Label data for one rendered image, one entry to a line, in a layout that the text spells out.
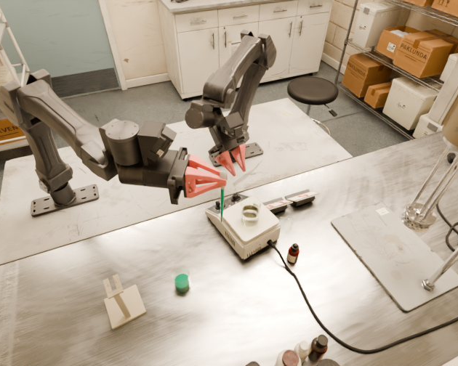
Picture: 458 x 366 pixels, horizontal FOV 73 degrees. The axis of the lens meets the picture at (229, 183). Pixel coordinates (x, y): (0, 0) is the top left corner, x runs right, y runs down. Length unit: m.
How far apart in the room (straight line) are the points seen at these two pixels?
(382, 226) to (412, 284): 0.18
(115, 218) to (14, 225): 0.30
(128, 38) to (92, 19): 0.35
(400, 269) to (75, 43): 3.26
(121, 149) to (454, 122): 0.59
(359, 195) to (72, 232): 0.90
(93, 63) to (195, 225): 2.86
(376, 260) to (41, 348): 0.84
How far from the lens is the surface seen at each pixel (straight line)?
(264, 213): 0.85
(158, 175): 0.57
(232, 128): 0.81
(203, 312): 0.80
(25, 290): 0.97
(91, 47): 3.55
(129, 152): 0.56
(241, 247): 0.81
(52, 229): 1.06
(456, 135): 0.69
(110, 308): 0.84
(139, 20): 3.54
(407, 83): 3.03
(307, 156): 1.19
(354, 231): 0.98
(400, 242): 1.01
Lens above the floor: 1.64
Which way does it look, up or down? 44 degrees down
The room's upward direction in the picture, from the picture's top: straight up
